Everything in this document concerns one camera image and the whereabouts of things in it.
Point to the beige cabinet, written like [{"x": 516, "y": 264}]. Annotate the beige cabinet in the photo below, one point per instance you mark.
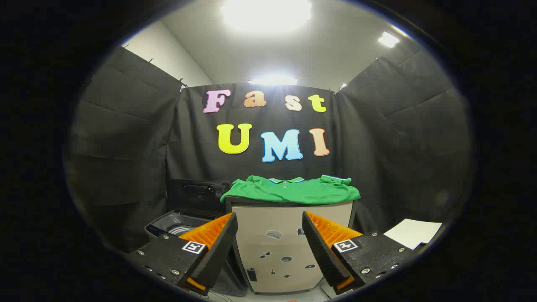
[{"x": 272, "y": 222}]

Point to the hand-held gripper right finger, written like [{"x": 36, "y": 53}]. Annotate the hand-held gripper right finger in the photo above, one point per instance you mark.
[{"x": 321, "y": 251}]

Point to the grey washing machine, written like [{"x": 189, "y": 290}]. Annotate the grey washing machine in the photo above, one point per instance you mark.
[{"x": 168, "y": 224}]

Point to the black backdrop cloth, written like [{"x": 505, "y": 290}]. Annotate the black backdrop cloth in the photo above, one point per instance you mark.
[{"x": 126, "y": 147}]

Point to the ceiling light panel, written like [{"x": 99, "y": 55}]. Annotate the ceiling light panel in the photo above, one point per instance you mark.
[
  {"x": 272, "y": 79},
  {"x": 388, "y": 39}
]

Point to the white paper sheet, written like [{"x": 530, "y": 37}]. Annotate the white paper sheet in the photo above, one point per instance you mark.
[{"x": 413, "y": 233}]

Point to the large ceiling light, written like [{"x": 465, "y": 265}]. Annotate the large ceiling light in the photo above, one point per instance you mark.
[{"x": 266, "y": 14}]

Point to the green polo shirt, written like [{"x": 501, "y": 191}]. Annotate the green polo shirt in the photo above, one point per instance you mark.
[{"x": 293, "y": 193}]

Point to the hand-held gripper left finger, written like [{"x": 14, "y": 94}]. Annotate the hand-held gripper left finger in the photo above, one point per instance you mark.
[{"x": 218, "y": 251}]

